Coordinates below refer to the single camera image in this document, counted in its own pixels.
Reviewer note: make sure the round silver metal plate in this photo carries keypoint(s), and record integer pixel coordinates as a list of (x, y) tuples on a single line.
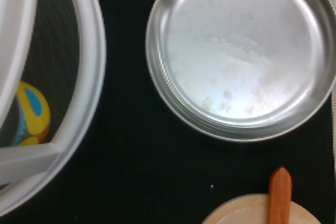
[(243, 63)]

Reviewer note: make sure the yellow and blue box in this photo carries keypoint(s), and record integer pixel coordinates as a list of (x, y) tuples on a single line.
[(34, 116)]

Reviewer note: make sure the white two-tier turntable rack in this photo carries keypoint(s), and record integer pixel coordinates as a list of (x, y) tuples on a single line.
[(28, 165)]

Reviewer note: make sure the round wooden coaster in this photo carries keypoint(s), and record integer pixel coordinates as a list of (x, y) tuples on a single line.
[(246, 210)]

